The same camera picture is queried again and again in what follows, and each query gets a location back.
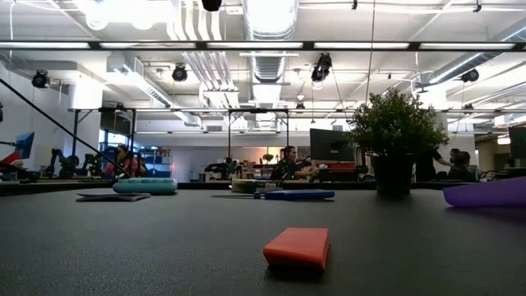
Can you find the blue storage shelf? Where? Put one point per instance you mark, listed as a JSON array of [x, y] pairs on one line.
[[160, 166]]

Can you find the black background robot arm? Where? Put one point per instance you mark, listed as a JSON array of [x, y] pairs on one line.
[[61, 162], [92, 164], [224, 167]]

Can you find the yellow green crayon box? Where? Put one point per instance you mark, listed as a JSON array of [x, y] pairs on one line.
[[246, 186]]

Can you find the silver ceiling air duct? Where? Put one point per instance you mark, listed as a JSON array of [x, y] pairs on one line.
[[269, 24]]

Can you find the black monitor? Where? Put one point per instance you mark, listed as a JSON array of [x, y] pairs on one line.
[[330, 144], [518, 141]]

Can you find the dark notebook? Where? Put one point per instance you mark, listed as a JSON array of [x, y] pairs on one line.
[[113, 197]]

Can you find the teal calculator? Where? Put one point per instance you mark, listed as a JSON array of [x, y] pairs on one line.
[[144, 187]]

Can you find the black aluminium table frame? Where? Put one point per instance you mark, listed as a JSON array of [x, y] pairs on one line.
[[201, 186]]

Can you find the black hanging ceiling lamp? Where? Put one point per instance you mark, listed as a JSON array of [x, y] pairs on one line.
[[321, 67], [179, 73], [40, 79], [469, 75]]

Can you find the potted green artificial plant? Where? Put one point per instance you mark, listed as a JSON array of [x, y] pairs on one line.
[[394, 127]]

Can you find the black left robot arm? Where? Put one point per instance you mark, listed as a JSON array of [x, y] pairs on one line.
[[211, 5]]

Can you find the small background plant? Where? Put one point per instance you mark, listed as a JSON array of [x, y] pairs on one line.
[[268, 157]]

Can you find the black metal rig frame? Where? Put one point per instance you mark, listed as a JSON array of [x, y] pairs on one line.
[[229, 135], [75, 140]]

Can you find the black overhead light bar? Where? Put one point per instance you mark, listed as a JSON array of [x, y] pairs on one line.
[[201, 45]]

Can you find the blue and red equipment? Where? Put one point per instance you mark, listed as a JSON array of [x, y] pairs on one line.
[[24, 144]]

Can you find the purple translucent pouch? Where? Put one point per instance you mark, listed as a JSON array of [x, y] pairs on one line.
[[489, 195]]

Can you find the red box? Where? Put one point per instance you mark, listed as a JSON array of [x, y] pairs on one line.
[[340, 166]]

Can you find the person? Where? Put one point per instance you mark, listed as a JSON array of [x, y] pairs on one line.
[[462, 168], [289, 166], [125, 162], [427, 164]]

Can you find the red rectangular eraser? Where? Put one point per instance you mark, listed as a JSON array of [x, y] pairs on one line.
[[298, 246]]

